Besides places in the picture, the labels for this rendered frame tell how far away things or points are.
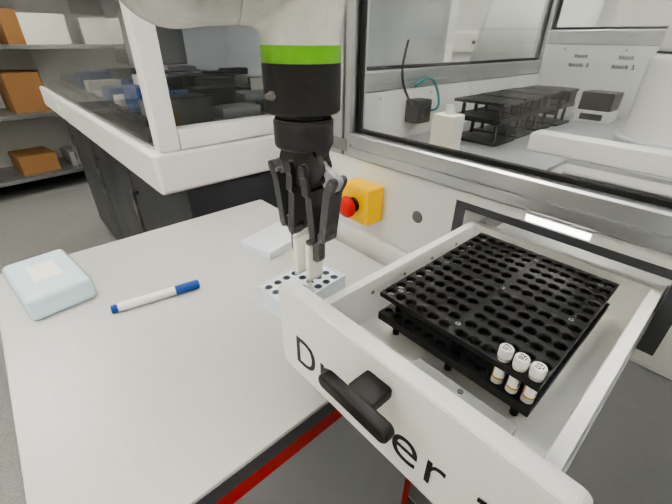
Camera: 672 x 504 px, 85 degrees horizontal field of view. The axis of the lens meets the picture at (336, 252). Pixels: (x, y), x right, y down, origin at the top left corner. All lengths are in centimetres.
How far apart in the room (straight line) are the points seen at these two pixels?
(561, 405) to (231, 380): 38
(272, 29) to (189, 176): 65
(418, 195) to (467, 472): 45
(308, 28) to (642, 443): 66
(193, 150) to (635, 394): 98
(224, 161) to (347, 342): 81
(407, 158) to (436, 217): 11
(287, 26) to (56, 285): 53
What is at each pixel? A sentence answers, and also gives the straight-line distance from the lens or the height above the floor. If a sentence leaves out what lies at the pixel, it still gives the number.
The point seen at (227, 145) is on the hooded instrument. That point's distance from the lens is 106.
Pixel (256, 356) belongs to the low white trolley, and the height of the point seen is 76.
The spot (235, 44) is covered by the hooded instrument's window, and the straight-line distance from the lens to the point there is 108.
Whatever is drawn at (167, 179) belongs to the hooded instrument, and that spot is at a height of 84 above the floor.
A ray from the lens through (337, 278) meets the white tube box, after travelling 62.
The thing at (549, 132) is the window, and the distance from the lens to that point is 56.
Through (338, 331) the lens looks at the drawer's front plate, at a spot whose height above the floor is 93.
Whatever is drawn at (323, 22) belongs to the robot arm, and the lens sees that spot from 44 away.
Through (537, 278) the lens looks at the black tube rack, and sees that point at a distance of 50.
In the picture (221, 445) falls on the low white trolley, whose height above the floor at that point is 76.
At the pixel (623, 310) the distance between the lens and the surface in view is 60.
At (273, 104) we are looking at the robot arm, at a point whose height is 108.
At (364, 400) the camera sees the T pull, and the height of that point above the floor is 91.
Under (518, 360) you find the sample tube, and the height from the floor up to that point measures 91.
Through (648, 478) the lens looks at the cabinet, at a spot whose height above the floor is 63.
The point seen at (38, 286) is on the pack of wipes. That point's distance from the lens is 75.
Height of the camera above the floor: 115
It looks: 30 degrees down
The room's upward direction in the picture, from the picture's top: straight up
